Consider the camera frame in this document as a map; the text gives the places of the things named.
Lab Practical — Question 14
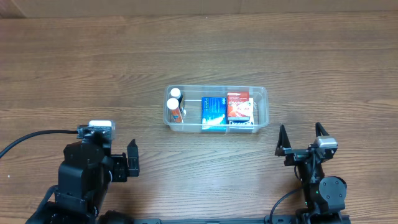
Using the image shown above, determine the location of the dark bottle white cap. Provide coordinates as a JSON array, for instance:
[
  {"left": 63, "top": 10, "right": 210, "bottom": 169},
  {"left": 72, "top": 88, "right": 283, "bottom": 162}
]
[{"left": 170, "top": 88, "right": 184, "bottom": 112}]

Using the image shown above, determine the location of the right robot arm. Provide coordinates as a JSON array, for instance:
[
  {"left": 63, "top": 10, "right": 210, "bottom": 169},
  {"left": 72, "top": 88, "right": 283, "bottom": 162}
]
[{"left": 269, "top": 122, "right": 350, "bottom": 223}]

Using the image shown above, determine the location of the white blue plaster box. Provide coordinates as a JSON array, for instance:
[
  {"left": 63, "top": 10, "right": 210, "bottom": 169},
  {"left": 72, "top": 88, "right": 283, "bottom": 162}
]
[{"left": 228, "top": 98, "right": 254, "bottom": 125}]

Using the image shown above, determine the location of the blue cardboard box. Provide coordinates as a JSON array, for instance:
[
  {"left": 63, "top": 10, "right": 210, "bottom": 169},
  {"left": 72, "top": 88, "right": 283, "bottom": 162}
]
[{"left": 201, "top": 97, "right": 227, "bottom": 132}]

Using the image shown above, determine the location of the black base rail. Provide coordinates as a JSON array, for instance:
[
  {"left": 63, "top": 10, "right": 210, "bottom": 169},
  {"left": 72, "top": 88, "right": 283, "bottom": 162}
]
[{"left": 133, "top": 214, "right": 351, "bottom": 224}]

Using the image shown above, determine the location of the clear plastic container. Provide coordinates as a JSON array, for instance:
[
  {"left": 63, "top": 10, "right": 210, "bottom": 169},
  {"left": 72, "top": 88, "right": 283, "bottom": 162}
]
[{"left": 164, "top": 85, "right": 269, "bottom": 133}]

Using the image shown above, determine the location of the orange tablet tube white cap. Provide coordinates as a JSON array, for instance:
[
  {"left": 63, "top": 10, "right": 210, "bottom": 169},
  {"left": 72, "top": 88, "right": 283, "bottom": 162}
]
[{"left": 166, "top": 98, "right": 183, "bottom": 123}]

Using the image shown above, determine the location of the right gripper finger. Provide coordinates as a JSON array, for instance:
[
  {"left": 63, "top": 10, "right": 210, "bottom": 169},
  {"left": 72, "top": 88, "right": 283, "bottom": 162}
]
[
  {"left": 315, "top": 122, "right": 329, "bottom": 137},
  {"left": 276, "top": 124, "right": 292, "bottom": 150}
]

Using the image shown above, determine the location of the red orange small box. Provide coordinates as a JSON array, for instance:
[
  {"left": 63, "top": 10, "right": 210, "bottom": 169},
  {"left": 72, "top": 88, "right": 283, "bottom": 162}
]
[{"left": 227, "top": 92, "right": 251, "bottom": 121}]

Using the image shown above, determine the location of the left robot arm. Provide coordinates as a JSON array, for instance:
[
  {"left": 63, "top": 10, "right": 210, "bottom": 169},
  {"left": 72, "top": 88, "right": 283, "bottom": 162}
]
[{"left": 27, "top": 134, "right": 139, "bottom": 224}]

